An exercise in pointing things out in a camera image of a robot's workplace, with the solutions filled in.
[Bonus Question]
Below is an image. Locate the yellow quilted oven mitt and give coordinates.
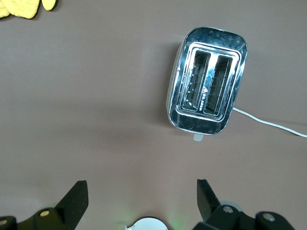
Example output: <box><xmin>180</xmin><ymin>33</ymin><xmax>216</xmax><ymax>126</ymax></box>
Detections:
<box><xmin>0</xmin><ymin>0</ymin><xmax>12</xmax><ymax>19</ymax></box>
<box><xmin>8</xmin><ymin>0</ymin><xmax>59</xmax><ymax>20</ymax></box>

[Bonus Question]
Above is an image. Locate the chrome beige two-slot toaster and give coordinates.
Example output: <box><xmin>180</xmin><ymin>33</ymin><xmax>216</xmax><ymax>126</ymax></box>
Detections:
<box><xmin>165</xmin><ymin>26</ymin><xmax>249</xmax><ymax>142</ymax></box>

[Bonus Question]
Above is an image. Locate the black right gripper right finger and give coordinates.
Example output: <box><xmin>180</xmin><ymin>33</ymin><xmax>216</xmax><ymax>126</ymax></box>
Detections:
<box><xmin>191</xmin><ymin>179</ymin><xmax>295</xmax><ymax>230</ymax></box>

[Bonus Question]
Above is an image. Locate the white toaster power cord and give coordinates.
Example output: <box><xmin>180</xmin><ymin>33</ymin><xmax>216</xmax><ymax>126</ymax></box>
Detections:
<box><xmin>232</xmin><ymin>107</ymin><xmax>307</xmax><ymax>138</ymax></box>

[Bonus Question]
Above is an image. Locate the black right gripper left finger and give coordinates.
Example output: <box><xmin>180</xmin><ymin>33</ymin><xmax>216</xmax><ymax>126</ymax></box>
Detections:
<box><xmin>0</xmin><ymin>180</ymin><xmax>89</xmax><ymax>230</ymax></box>

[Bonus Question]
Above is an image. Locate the brown table cover sheet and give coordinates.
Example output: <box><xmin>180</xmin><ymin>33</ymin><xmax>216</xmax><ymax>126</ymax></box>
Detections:
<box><xmin>0</xmin><ymin>0</ymin><xmax>307</xmax><ymax>230</ymax></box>

